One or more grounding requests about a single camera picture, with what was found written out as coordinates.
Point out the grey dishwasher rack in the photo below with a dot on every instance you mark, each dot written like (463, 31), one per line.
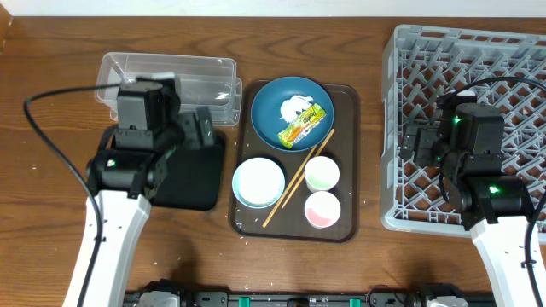
(420, 64)

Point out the yellow green snack wrapper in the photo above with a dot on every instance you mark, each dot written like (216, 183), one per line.
(301, 126)

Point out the white tissue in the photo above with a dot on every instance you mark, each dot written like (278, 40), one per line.
(294, 106)

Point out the white cup green inside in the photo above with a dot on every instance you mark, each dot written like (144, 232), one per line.
(322, 174)

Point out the white cup pink inside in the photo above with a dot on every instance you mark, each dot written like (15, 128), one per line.
(322, 209)

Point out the brown serving tray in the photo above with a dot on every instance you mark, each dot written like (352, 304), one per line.
(308, 191)

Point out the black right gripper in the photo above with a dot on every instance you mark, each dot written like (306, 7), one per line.
(426, 133)

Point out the light blue rice bowl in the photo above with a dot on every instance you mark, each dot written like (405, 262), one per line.
(258, 183)

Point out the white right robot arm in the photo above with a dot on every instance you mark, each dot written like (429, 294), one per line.
(495, 208)

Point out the black plastic tray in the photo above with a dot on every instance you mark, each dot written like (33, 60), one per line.
(193, 178)

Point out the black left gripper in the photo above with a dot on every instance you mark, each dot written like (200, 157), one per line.
(186, 128)

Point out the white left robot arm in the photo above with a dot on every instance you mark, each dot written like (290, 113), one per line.
(156, 155)

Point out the wooden chopstick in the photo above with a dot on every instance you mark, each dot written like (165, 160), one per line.
(301, 178)
(291, 183)

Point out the dark blue plate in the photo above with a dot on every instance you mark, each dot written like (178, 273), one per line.
(266, 114)

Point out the clear plastic waste bin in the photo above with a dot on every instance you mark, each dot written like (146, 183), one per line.
(201, 81)

